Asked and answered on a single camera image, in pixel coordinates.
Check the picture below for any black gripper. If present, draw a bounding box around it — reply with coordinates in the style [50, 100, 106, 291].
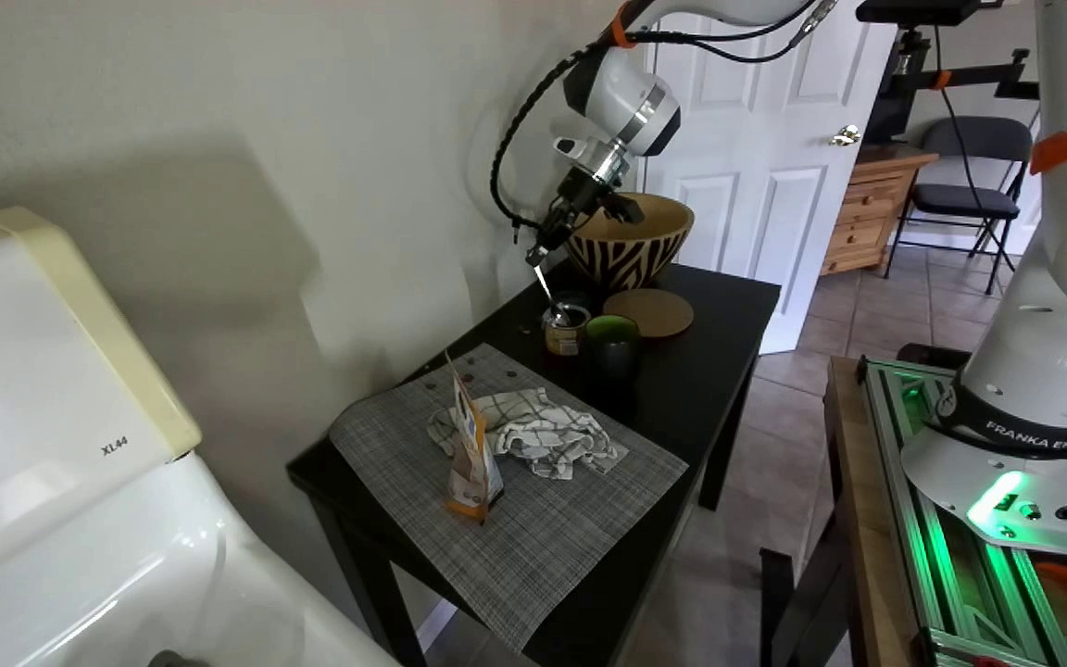
[524, 168, 652, 269]

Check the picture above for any silver metal spoon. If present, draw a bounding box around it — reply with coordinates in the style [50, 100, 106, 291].
[532, 252, 563, 312]

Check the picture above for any dark green cup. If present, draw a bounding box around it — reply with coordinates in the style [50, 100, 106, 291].
[577, 312, 643, 387]

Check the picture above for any wooden zebra pattern bowl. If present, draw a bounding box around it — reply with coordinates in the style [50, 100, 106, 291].
[563, 190, 698, 298]

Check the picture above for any round wooden coaster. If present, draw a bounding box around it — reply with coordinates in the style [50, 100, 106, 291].
[601, 285, 697, 345]

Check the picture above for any black table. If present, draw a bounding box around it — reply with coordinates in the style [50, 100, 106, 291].
[284, 258, 785, 667]

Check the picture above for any white panel door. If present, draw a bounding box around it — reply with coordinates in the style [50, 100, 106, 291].
[640, 0, 901, 354]

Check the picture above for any white checkered cloth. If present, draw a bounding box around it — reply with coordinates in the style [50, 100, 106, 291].
[421, 387, 631, 480]

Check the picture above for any gray woven placemat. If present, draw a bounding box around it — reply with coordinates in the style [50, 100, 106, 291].
[330, 340, 692, 657]

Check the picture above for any wooden dresser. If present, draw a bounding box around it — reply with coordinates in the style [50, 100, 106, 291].
[817, 144, 942, 279]

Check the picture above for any wooden workbench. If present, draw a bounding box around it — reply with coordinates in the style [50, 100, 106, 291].
[755, 352, 933, 667]

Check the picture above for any black folding chair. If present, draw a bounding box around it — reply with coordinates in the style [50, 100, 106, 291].
[880, 116, 1036, 298]

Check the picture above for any white stove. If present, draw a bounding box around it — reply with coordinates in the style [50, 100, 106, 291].
[0, 203, 400, 667]

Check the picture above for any black camera stand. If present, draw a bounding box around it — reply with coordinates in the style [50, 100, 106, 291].
[854, 0, 1046, 153]

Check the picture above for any green lit aluminium frame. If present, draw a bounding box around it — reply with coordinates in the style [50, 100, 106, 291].
[862, 352, 1067, 667]

